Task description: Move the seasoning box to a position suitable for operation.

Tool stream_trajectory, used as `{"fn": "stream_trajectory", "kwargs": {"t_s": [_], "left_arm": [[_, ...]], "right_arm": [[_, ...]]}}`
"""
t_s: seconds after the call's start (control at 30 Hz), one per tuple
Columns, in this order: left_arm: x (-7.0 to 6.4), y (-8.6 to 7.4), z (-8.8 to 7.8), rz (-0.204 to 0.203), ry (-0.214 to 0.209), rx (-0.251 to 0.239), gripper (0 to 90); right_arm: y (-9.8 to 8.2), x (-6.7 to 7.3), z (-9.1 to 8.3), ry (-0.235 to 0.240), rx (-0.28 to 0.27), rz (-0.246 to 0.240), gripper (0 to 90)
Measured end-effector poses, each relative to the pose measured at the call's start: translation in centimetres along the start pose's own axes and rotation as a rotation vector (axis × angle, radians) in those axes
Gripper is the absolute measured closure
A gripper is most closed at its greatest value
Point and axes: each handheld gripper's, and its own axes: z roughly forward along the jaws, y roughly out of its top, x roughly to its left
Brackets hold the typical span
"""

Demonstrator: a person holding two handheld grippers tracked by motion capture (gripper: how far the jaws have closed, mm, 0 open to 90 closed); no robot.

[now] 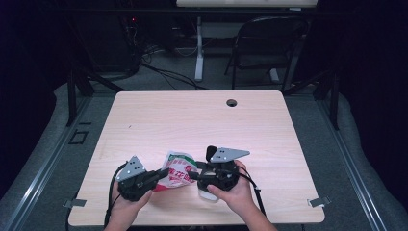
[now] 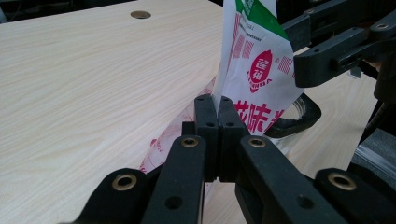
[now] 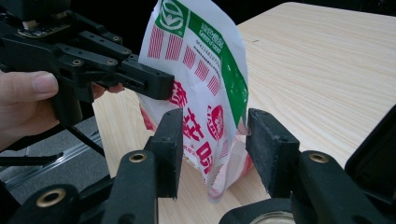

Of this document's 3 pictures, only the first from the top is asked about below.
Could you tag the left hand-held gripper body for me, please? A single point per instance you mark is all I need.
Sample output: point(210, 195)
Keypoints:
point(133, 186)

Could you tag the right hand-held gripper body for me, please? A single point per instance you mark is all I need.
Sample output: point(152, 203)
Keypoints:
point(224, 174)

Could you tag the pink white plastic bag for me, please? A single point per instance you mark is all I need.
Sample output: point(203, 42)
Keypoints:
point(179, 171)

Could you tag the person's left hand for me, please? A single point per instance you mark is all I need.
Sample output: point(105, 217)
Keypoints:
point(123, 208)

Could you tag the person's right hand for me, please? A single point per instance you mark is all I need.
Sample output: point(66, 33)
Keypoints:
point(240, 199)

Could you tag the black metal stand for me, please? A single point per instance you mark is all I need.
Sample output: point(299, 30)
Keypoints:
point(72, 102)
point(334, 106)

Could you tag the black folding chair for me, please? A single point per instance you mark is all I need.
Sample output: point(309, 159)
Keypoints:
point(256, 62)

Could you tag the dark equipment cabinet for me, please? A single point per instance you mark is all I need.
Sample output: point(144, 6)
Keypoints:
point(109, 48)

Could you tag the white standing desk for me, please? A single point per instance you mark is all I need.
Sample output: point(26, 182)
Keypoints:
point(247, 3)

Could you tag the aluminium floor rail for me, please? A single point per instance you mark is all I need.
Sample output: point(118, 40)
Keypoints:
point(365, 192)
point(30, 192)

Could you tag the black horizontal frame bar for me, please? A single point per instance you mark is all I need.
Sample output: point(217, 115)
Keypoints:
point(128, 11)

